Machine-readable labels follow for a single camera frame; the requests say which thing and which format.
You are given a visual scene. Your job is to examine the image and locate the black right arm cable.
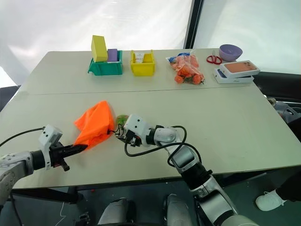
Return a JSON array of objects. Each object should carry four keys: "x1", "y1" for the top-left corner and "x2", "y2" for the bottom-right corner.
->
[{"x1": 124, "y1": 125, "x2": 203, "y2": 167}]

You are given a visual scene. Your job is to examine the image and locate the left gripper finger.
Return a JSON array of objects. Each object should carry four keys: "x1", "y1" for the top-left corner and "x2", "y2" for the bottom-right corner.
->
[
  {"x1": 64, "y1": 148, "x2": 87, "y2": 159},
  {"x1": 63, "y1": 145, "x2": 89, "y2": 152}
]

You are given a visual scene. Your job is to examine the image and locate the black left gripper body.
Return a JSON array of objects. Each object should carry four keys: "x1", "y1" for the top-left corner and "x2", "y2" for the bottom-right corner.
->
[{"x1": 49, "y1": 142, "x2": 74, "y2": 172}]

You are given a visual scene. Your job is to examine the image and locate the white cards in bin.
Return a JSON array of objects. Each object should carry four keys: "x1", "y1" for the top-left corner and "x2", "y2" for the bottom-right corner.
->
[{"x1": 133, "y1": 52, "x2": 145, "y2": 64}]

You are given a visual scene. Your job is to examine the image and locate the green plastic bin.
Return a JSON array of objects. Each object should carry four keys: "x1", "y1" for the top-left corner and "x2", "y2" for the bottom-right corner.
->
[{"x1": 87, "y1": 50, "x2": 124, "y2": 76}]

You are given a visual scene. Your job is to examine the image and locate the black window frame post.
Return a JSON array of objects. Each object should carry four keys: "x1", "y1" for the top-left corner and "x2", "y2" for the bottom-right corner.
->
[{"x1": 182, "y1": 0, "x2": 204, "y2": 49}]

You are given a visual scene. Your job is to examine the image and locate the grey bag with black strap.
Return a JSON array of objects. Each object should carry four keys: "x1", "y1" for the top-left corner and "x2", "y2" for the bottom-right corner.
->
[{"x1": 268, "y1": 97, "x2": 301, "y2": 125}]

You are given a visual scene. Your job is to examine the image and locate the person's dark trouser leg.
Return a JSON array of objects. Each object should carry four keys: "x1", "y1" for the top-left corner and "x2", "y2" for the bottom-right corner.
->
[{"x1": 275, "y1": 170, "x2": 301, "y2": 202}]

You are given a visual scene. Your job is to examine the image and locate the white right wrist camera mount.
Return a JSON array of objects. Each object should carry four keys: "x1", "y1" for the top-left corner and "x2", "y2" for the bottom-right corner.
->
[{"x1": 123, "y1": 113, "x2": 154, "y2": 142}]

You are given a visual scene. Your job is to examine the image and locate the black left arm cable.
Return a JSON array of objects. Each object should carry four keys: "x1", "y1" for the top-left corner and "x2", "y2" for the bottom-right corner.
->
[{"x1": 0, "y1": 127, "x2": 46, "y2": 147}]

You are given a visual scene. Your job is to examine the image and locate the black curved chair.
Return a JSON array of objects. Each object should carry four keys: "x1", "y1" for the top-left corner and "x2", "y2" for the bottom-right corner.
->
[{"x1": 253, "y1": 71, "x2": 301, "y2": 105}]

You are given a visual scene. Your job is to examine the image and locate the phone box with orange picture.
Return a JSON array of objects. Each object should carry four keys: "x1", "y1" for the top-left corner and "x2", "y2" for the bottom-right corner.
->
[{"x1": 219, "y1": 60, "x2": 261, "y2": 78}]

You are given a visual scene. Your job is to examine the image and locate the orange fabric pouch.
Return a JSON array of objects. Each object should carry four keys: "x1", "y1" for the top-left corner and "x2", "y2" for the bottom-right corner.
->
[{"x1": 73, "y1": 100, "x2": 115, "y2": 152}]

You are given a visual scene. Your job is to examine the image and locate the white and blue phone box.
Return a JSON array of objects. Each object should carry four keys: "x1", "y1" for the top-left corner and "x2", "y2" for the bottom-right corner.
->
[{"x1": 213, "y1": 68, "x2": 254, "y2": 84}]

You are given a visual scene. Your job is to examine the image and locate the purple bowl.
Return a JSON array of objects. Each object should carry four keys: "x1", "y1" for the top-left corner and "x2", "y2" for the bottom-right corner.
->
[{"x1": 219, "y1": 44, "x2": 243, "y2": 61}]

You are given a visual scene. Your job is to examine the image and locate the black table frame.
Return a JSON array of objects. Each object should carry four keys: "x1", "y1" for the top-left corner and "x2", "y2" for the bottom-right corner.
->
[{"x1": 11, "y1": 186, "x2": 79, "y2": 204}]

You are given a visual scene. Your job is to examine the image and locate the yellow plastic bin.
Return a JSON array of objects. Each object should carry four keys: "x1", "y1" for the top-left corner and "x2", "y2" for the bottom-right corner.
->
[{"x1": 130, "y1": 49, "x2": 156, "y2": 77}]

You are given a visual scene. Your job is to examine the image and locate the red scissors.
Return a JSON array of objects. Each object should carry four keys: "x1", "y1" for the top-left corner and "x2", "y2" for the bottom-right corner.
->
[{"x1": 206, "y1": 50, "x2": 222, "y2": 65}]

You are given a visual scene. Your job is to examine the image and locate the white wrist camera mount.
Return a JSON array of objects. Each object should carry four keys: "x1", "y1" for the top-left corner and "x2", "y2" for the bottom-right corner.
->
[
  {"x1": 123, "y1": 113, "x2": 154, "y2": 142},
  {"x1": 38, "y1": 124, "x2": 63, "y2": 170}
]

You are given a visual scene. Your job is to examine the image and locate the white sneaker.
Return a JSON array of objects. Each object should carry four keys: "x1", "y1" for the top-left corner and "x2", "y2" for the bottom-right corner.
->
[{"x1": 255, "y1": 190, "x2": 288, "y2": 211}]

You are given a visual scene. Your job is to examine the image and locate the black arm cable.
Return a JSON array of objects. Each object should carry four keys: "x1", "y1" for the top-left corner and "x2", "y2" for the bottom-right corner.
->
[
  {"x1": 0, "y1": 127, "x2": 46, "y2": 147},
  {"x1": 124, "y1": 125, "x2": 203, "y2": 167}
]

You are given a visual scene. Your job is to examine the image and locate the clear bag of orange toys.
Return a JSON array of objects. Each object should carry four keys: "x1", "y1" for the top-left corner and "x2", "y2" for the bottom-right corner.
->
[{"x1": 165, "y1": 49, "x2": 206, "y2": 86}]

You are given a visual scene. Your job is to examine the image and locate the dark rounded robot leg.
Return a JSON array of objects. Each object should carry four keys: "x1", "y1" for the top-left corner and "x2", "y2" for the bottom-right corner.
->
[
  {"x1": 163, "y1": 194, "x2": 194, "y2": 226},
  {"x1": 97, "y1": 197, "x2": 136, "y2": 226}
]

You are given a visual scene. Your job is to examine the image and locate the small green object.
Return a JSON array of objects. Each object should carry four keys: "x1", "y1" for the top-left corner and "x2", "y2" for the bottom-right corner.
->
[{"x1": 116, "y1": 114, "x2": 129, "y2": 126}]

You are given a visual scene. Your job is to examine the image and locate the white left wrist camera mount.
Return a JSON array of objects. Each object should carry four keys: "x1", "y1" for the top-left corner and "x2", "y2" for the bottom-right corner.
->
[{"x1": 38, "y1": 124, "x2": 63, "y2": 170}]

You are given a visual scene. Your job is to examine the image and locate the yellow box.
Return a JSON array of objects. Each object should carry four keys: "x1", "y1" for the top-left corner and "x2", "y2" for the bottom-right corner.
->
[{"x1": 91, "y1": 35, "x2": 109, "y2": 63}]

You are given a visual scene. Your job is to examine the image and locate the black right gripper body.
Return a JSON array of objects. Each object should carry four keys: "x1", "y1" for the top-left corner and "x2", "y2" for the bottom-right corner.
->
[{"x1": 117, "y1": 129, "x2": 143, "y2": 148}]

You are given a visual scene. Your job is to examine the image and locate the purple box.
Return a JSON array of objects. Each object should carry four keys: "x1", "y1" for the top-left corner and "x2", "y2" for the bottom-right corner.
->
[{"x1": 107, "y1": 48, "x2": 119, "y2": 62}]

